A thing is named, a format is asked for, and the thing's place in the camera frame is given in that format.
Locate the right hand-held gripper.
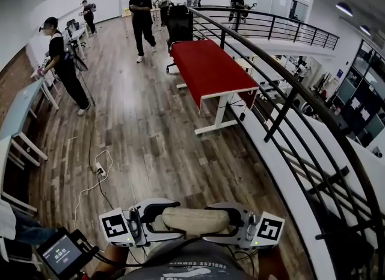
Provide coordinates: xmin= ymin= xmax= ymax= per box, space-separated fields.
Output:
xmin=201 ymin=202 xmax=286 ymax=250

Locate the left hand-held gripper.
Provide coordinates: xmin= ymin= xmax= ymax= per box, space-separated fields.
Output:
xmin=99 ymin=198 xmax=185 ymax=248

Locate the beige zippered pouch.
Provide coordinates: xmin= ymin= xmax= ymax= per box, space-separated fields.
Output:
xmin=150 ymin=207 xmax=231 ymax=238

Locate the person's left forearm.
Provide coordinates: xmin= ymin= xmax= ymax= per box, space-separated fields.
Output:
xmin=90 ymin=244 xmax=130 ymax=280

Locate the person's right forearm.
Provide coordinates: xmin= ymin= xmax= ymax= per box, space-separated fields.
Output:
xmin=257 ymin=246 xmax=291 ymax=280

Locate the person's grey printed shirt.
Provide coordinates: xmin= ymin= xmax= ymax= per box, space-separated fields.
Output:
xmin=115 ymin=235 xmax=273 ymax=280

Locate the black chest-mounted monitor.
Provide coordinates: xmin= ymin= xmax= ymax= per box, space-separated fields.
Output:
xmin=35 ymin=227 xmax=91 ymax=276

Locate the black metal railing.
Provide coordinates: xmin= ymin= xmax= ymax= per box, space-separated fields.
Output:
xmin=188 ymin=5 xmax=385 ymax=280

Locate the pale blue table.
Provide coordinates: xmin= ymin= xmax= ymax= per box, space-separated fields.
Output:
xmin=0 ymin=78 xmax=49 ymax=168

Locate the black-framed glass partition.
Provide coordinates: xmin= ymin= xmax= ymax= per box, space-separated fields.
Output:
xmin=330 ymin=39 xmax=385 ymax=147

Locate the white desk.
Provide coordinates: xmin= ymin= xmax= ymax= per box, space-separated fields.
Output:
xmin=64 ymin=27 xmax=91 ymax=60
xmin=29 ymin=58 xmax=61 ymax=111

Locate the black mesh office chair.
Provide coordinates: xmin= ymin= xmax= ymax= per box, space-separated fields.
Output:
xmin=166 ymin=4 xmax=195 ymax=75

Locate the light wooden table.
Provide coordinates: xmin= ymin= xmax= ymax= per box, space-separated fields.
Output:
xmin=122 ymin=6 xmax=163 ymax=28

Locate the glass door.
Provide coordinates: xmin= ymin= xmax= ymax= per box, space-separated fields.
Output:
xmin=290 ymin=0 xmax=314 ymax=22

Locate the white power strip with cable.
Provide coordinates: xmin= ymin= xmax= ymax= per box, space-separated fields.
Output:
xmin=73 ymin=150 xmax=114 ymax=233

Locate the black floor cable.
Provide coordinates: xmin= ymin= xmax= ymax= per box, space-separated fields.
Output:
xmin=88 ymin=122 xmax=117 ymax=212

